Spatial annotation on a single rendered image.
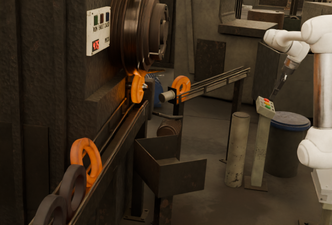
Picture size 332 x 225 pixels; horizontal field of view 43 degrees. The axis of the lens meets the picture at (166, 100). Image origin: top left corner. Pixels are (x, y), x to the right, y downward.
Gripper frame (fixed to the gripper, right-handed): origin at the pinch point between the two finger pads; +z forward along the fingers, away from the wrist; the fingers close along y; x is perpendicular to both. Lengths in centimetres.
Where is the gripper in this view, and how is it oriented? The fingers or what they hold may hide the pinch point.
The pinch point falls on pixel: (273, 94)
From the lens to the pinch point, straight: 282.0
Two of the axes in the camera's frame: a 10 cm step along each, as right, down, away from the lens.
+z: -4.0, 8.5, 3.3
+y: -1.7, 2.9, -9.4
